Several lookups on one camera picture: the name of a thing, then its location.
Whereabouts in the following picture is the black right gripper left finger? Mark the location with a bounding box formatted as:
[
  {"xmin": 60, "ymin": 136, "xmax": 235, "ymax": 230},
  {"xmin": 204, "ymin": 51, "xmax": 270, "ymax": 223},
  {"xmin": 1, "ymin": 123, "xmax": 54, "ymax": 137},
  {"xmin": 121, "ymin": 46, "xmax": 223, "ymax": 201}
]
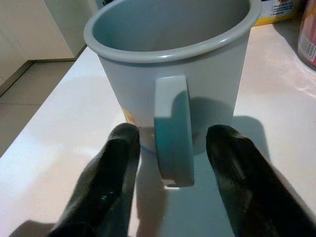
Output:
[{"xmin": 48, "ymin": 123, "xmax": 141, "ymax": 237}]

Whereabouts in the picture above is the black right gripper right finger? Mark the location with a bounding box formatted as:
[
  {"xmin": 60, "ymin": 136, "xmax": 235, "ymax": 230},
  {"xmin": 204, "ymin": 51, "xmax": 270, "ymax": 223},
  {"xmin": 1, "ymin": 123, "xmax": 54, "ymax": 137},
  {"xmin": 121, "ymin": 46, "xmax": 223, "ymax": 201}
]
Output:
[{"xmin": 205, "ymin": 124, "xmax": 316, "ymax": 237}]

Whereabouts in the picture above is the white mug with blue inside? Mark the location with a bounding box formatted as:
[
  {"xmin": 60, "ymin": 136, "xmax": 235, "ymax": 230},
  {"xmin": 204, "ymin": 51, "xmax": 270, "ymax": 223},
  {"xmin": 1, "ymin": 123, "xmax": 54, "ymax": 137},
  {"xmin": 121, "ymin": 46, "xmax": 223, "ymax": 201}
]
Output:
[{"xmin": 83, "ymin": 0, "xmax": 262, "ymax": 188}]

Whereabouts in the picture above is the white cabinet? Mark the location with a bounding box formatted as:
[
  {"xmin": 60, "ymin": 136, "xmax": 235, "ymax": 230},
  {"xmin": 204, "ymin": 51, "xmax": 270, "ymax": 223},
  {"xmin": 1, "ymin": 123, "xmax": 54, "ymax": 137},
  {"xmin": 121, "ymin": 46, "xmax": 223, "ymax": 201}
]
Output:
[{"xmin": 0, "ymin": 0, "xmax": 99, "ymax": 97}]

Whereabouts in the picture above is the yellow and white box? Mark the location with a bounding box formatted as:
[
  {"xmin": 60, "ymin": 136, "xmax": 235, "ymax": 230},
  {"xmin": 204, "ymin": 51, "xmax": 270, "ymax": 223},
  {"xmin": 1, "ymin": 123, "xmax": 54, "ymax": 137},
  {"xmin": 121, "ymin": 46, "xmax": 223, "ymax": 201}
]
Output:
[{"xmin": 253, "ymin": 0, "xmax": 304, "ymax": 27}]

